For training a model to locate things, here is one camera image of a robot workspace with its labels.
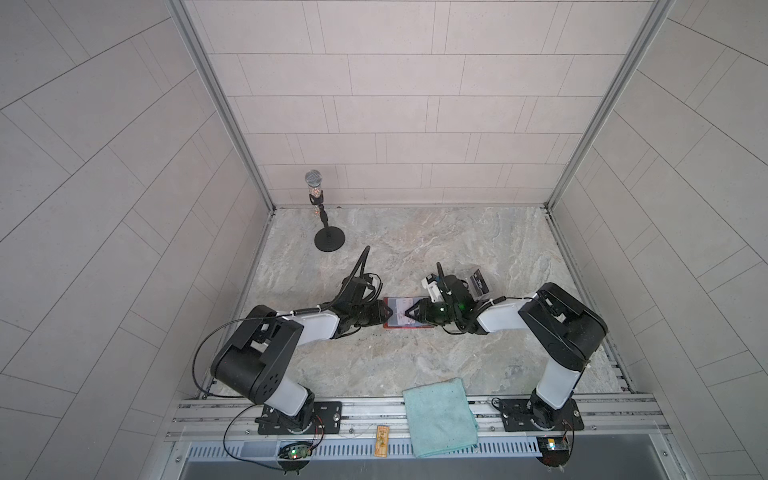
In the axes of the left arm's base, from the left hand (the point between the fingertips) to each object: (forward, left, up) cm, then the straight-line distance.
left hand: (396, 311), depth 89 cm
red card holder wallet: (-3, -1, 0) cm, 3 cm away
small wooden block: (-33, +3, +2) cm, 33 cm away
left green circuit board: (-34, +22, +4) cm, 41 cm away
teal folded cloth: (-27, -11, +1) cm, 29 cm away
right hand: (-2, -3, 0) cm, 4 cm away
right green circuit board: (-33, -37, 0) cm, 50 cm away
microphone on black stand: (+27, +25, +1) cm, 36 cm away
